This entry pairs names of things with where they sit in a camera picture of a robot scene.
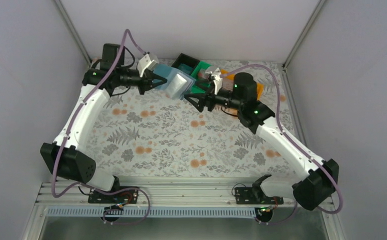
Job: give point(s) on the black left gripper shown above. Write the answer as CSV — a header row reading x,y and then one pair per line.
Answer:
x,y
147,82

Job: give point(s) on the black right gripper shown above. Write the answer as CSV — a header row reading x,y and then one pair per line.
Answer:
x,y
202,97

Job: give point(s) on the blue leather card holder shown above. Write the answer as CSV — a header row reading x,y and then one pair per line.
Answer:
x,y
178,83

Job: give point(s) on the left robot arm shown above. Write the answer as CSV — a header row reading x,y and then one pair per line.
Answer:
x,y
65,157

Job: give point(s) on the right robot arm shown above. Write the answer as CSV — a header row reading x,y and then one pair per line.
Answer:
x,y
315,177

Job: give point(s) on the white red patterned card stack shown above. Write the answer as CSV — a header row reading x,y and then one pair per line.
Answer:
x,y
203,77

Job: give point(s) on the yellow bin with white cards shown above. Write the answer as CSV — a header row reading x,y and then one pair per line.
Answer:
x,y
227,74

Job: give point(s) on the teal VIP card stack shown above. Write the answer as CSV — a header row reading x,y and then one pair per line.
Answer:
x,y
185,68

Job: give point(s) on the yellow bin with red cards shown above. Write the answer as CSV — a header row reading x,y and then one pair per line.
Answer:
x,y
259,90

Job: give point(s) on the green storage bin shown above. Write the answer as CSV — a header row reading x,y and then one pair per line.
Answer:
x,y
201,65

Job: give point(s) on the black storage bin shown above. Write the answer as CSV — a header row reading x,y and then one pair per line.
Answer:
x,y
185,59

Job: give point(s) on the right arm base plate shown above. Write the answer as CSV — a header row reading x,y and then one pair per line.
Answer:
x,y
252,196

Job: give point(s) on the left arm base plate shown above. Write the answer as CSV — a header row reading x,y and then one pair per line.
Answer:
x,y
125,197

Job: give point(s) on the aluminium frame rail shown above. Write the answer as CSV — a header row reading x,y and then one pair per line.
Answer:
x,y
166,192

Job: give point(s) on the slotted grey cable duct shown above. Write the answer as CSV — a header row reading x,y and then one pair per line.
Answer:
x,y
159,212

